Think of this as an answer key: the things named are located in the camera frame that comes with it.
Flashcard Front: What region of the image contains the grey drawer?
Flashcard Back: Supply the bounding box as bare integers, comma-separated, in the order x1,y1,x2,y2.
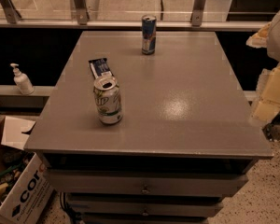
45,170,247,197
67,194,223,217

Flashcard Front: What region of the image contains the grey drawer cabinet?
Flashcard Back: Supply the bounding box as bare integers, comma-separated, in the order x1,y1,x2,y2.
26,31,272,224

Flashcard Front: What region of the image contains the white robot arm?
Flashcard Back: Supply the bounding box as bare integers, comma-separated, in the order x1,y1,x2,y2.
246,10,280,126

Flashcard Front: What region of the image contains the blue silver redbull can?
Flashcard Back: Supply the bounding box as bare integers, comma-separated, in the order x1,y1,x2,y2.
142,15,157,55

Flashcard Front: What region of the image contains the green white 7up can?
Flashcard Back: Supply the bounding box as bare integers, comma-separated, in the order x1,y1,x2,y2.
93,76,122,124

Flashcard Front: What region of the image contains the dark blue snack packet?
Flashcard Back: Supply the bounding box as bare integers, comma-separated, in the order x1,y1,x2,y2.
89,58,113,78

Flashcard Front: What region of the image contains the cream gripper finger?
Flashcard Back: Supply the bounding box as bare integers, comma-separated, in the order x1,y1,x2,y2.
250,63,280,124
246,22,271,49

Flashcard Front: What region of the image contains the white pump soap bottle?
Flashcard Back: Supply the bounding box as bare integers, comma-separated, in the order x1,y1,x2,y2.
10,63,35,95

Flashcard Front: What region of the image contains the top grey drawer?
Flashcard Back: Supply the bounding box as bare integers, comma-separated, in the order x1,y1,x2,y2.
45,170,247,197

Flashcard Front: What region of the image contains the white cardboard box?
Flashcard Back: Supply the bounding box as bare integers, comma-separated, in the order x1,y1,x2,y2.
0,117,53,224

